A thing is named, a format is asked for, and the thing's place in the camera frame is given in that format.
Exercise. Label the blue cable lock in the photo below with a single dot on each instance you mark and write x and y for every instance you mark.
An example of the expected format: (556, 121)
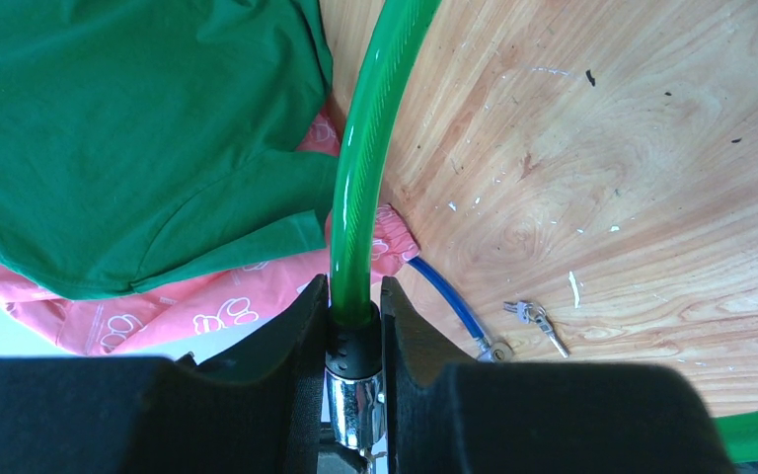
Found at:
(490, 350)

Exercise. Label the green t-shirt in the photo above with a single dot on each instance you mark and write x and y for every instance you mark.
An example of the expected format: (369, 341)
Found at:
(65, 63)

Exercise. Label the green cable lock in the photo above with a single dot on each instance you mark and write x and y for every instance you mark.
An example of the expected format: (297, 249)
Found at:
(599, 158)

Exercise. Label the pink patterned garment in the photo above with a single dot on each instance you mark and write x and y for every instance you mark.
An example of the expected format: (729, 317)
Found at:
(222, 301)

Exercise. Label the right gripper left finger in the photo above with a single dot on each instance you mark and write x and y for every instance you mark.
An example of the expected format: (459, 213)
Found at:
(254, 408)

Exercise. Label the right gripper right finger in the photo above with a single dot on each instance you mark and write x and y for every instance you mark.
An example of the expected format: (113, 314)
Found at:
(450, 413)

